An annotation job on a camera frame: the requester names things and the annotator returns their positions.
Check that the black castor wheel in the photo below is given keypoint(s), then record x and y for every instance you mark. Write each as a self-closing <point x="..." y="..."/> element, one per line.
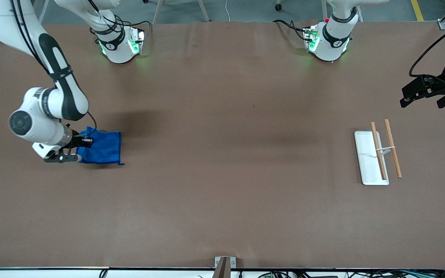
<point x="279" y="7"/>

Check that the grey metal stand leg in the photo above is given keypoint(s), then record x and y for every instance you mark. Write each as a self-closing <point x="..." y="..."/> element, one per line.
<point x="204" y="11"/>
<point x="159" y="9"/>
<point x="324" y="9"/>

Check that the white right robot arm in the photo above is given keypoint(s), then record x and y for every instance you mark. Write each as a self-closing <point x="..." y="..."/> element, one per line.
<point x="70" y="98"/>

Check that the white rack with wooden bars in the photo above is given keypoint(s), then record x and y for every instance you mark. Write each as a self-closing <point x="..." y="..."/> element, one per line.
<point x="365" y="162"/>

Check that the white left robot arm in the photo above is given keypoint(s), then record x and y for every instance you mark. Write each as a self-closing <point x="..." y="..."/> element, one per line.
<point x="334" y="42"/>

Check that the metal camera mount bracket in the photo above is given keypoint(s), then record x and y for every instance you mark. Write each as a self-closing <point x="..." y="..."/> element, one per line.
<point x="224" y="264"/>

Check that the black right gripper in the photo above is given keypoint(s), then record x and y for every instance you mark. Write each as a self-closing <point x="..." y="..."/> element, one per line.
<point x="76" y="141"/>

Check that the blue towel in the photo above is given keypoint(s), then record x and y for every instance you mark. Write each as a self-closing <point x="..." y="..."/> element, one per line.
<point x="106" y="150"/>

